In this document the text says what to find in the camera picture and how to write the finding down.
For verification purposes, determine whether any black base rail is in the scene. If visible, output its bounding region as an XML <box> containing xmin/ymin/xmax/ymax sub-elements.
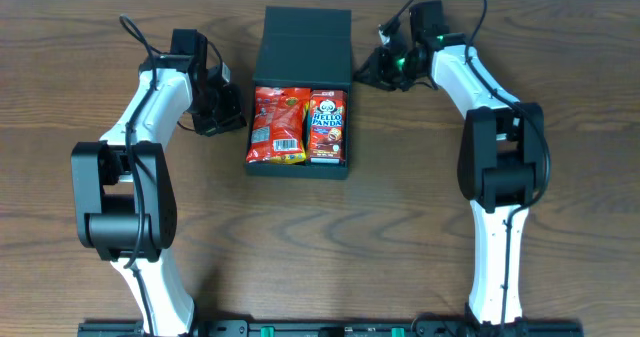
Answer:
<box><xmin>77</xmin><ymin>318</ymin><xmax>585</xmax><ymax>337</ymax></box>

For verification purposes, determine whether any red snack packet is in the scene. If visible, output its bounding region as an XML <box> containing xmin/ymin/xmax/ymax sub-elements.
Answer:
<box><xmin>246</xmin><ymin>87</ymin><xmax>311</xmax><ymax>164</ymax></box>

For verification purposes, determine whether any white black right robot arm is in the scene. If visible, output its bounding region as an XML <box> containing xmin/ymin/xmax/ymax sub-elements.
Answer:
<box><xmin>353</xmin><ymin>0</ymin><xmax>550</xmax><ymax>336</ymax></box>

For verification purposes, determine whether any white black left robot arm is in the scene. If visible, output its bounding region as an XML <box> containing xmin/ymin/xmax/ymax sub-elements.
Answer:
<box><xmin>71</xmin><ymin>29</ymin><xmax>247</xmax><ymax>336</ymax></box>

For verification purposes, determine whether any red Hello Panda box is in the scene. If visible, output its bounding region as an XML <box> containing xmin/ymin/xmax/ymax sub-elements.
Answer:
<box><xmin>307</xmin><ymin>90</ymin><xmax>347</xmax><ymax>164</ymax></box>

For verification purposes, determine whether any dark green box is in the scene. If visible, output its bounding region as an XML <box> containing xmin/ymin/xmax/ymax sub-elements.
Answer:
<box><xmin>244</xmin><ymin>6</ymin><xmax>353</xmax><ymax>180</ymax></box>

